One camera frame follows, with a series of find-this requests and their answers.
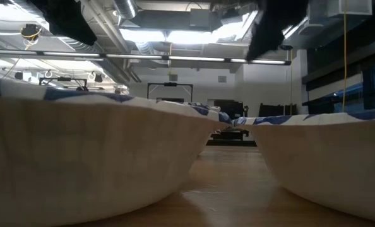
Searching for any black cabinet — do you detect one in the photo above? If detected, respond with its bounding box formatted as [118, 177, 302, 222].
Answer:
[213, 99, 244, 120]

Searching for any black rectangular frame stand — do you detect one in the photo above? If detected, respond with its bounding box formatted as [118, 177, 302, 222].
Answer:
[146, 82, 194, 103]

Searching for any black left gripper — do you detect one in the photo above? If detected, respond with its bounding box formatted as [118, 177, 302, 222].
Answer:
[28, 0, 98, 47]

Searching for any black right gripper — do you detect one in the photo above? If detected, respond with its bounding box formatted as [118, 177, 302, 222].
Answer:
[246, 0, 310, 62]

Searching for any yellow cord reel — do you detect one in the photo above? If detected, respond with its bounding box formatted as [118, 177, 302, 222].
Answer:
[19, 23, 44, 44]

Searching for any black aluminium rig frame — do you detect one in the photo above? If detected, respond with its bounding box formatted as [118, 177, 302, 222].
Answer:
[206, 139, 258, 147]

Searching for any silver spiral ceiling duct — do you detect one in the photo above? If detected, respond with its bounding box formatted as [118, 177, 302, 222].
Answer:
[113, 0, 138, 20]

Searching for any black chairs row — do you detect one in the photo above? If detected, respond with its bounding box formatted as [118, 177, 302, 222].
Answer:
[258, 103, 298, 117]

